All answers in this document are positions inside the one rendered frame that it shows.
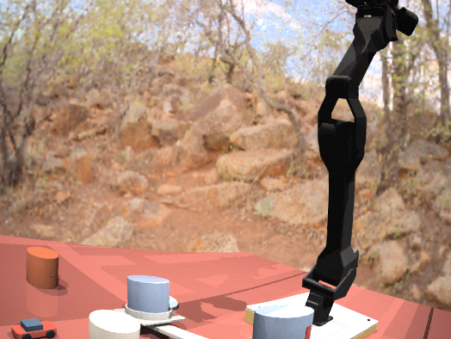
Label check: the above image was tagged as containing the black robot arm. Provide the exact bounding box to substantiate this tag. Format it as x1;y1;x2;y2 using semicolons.
301;0;399;327

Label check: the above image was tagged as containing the red toy car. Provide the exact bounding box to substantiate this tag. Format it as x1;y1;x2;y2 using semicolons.
11;318;57;339

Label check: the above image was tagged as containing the orange-brown cylinder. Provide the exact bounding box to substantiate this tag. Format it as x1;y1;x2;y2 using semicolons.
26;247;59;289

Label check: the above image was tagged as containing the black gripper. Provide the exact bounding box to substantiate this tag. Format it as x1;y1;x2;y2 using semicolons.
345;0;419;36

